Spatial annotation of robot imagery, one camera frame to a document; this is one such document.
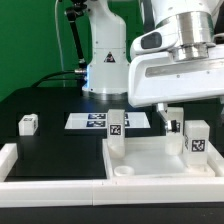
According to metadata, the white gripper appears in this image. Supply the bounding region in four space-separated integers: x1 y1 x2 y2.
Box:
128 28 224 132

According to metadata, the white square tabletop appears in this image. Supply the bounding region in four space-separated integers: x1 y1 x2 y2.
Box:
102 137 215 179

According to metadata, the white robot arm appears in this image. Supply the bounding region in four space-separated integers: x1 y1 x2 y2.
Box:
83 0 224 108

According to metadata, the white U-shaped obstacle fence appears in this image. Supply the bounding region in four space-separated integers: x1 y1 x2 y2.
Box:
0 143 224 208

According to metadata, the white sheet with tags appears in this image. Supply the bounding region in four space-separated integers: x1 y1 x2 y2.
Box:
65 112 150 130

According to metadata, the black cable on table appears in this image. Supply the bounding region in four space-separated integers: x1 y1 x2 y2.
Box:
31 68 88 88

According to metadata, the white hanging cable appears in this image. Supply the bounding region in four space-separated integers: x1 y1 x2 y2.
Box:
54 0 66 88

